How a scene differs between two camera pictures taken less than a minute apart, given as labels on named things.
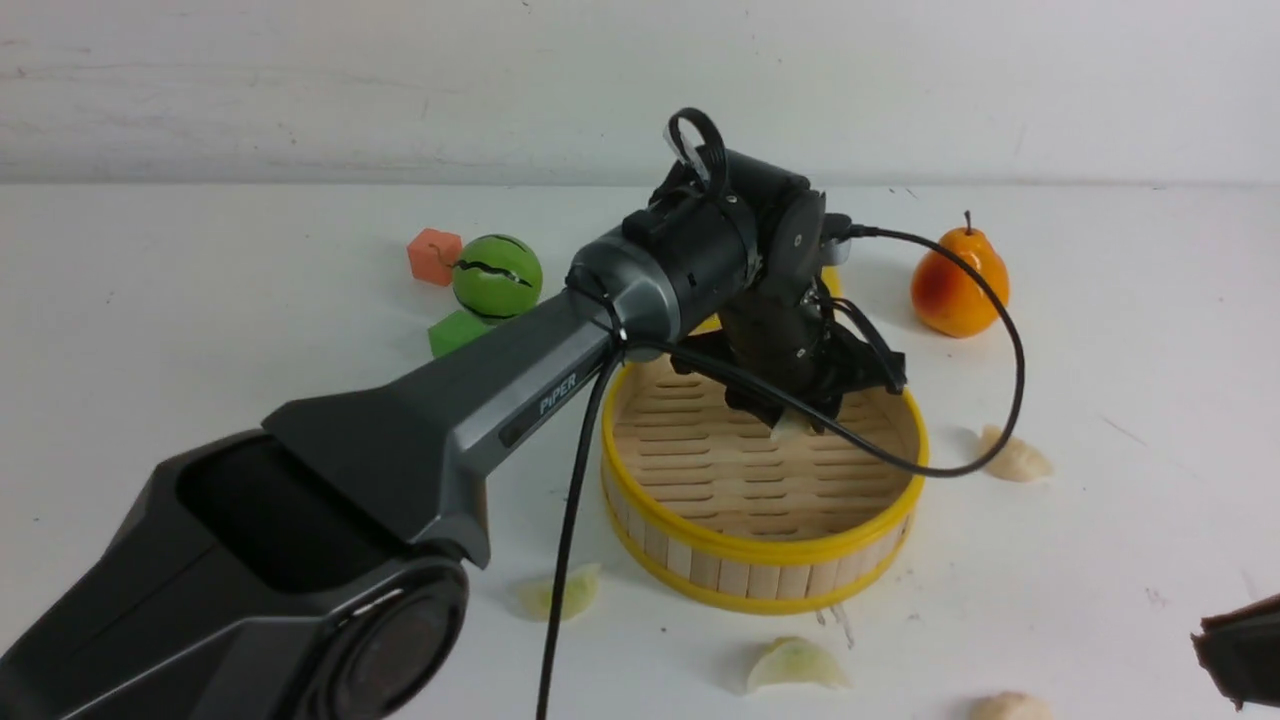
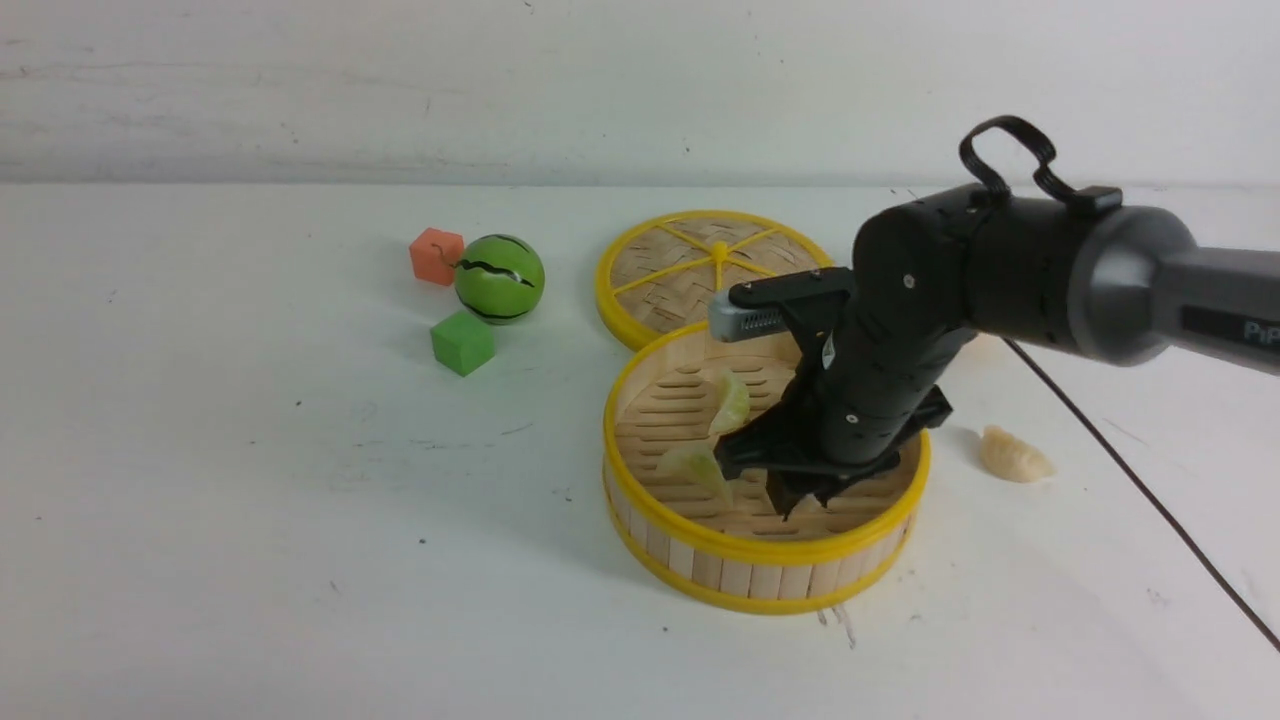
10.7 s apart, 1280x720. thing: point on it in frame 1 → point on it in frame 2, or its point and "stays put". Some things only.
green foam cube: (452, 331) stays put
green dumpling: (535, 599) → (734, 407)
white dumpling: (1017, 461) stays put
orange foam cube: (432, 255) stays put
